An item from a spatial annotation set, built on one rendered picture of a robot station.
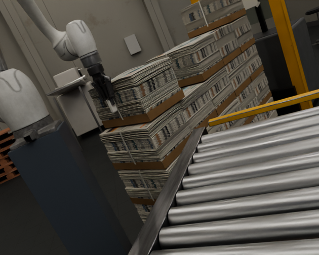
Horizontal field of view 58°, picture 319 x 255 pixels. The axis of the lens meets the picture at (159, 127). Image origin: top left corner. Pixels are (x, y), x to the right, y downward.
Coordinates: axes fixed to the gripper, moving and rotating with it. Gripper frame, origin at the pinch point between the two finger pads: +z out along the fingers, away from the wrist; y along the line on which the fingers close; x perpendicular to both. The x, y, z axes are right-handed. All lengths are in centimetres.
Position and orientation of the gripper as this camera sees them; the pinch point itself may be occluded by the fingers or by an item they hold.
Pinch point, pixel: (112, 105)
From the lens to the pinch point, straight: 141.5
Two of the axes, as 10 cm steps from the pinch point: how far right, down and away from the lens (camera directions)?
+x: -5.8, 4.4, -6.9
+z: 3.7, 8.9, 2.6
